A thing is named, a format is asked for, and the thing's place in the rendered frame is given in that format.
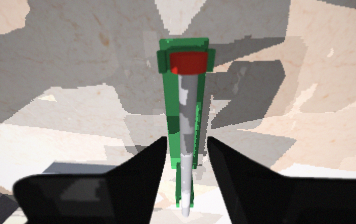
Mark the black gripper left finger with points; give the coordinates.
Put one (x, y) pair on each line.
(124, 195)

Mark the grey metal rod with red cap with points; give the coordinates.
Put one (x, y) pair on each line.
(187, 65)

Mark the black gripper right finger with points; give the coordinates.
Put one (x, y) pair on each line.
(256, 194)

